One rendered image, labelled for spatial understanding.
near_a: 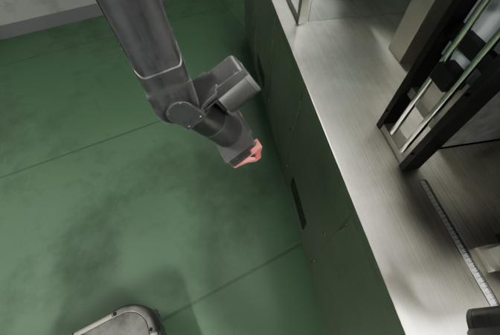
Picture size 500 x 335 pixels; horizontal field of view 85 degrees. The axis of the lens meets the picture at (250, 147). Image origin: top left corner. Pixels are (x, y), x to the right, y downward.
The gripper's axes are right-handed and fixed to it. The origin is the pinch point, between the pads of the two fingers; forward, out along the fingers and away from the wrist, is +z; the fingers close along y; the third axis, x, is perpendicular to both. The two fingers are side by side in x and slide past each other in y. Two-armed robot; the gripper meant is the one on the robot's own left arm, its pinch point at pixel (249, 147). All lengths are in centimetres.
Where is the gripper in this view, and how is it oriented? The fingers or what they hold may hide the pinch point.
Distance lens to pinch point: 57.8
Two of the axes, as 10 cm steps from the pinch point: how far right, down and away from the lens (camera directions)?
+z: 4.4, 3.0, 8.5
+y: -4.5, -7.4, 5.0
